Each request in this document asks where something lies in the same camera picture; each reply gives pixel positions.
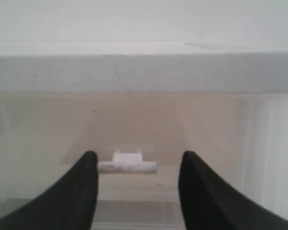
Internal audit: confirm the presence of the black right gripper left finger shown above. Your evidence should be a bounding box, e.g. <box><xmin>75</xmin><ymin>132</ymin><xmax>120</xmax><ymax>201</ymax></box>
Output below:
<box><xmin>0</xmin><ymin>151</ymin><xmax>99</xmax><ymax>230</ymax></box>

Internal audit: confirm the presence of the white plastic drawer cabinet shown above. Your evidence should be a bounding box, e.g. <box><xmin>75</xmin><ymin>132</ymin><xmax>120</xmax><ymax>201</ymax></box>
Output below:
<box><xmin>0</xmin><ymin>42</ymin><xmax>288</xmax><ymax>230</ymax></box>

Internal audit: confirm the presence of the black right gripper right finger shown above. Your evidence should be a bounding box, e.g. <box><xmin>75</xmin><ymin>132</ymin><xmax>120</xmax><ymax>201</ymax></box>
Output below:
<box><xmin>178</xmin><ymin>151</ymin><xmax>288</xmax><ymax>230</ymax></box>

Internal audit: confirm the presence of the clear drawer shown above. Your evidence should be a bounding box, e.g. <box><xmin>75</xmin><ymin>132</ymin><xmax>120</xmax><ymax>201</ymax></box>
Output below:
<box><xmin>0</xmin><ymin>92</ymin><xmax>288</xmax><ymax>230</ymax></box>

